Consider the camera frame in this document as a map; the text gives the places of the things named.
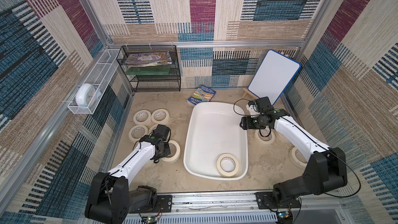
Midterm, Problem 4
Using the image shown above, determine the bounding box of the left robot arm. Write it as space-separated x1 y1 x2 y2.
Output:
85 124 171 224

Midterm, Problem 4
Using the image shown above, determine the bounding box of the masking tape roll beneath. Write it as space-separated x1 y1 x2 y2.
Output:
254 129 275 145

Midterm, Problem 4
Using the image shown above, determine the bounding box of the blue-framed whiteboard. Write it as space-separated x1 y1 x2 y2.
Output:
248 50 301 105

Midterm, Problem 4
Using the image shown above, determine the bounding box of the white plastic storage box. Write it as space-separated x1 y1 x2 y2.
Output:
183 102 248 180

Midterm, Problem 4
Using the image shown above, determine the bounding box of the white round alarm clock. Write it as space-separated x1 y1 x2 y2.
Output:
75 83 102 107

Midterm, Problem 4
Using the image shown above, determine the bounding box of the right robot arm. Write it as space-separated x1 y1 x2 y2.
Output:
239 97 348 205

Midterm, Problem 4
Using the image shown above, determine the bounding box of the masking tape roll three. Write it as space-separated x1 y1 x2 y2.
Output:
133 110 152 126

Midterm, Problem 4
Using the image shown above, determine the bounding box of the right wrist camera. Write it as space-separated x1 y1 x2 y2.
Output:
246 101 259 116

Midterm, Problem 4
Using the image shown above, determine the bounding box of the tape roll front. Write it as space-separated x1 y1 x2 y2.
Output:
148 124 158 135
289 147 307 169

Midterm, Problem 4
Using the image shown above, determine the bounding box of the masking tape roll five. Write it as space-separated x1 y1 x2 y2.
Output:
129 125 148 142

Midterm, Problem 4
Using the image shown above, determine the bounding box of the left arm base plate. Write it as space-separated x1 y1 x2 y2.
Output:
146 195 173 214

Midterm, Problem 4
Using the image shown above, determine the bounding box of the black wire shelf rack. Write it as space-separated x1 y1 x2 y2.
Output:
117 45 181 93

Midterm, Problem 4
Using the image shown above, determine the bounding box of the colourful book on table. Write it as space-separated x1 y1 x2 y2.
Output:
187 85 216 107

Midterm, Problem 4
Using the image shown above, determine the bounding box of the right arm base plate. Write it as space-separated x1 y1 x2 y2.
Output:
255 191 302 211

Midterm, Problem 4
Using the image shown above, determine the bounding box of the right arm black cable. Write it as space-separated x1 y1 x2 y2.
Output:
233 99 254 117

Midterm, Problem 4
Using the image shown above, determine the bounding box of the colourful book on shelf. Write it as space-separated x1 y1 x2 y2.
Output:
124 51 172 67

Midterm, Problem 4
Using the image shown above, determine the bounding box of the tape roll pair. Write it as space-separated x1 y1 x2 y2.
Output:
161 140 181 163

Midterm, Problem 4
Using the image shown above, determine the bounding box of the green book on shelf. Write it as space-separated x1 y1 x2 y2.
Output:
125 65 172 76

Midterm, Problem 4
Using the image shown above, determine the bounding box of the wooden easel stand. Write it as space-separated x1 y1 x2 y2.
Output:
242 88 258 100

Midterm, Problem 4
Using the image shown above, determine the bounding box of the masking tape roll one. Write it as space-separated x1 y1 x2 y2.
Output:
151 108 170 125

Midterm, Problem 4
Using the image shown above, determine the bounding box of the white wire wall basket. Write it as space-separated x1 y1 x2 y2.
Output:
68 49 119 115

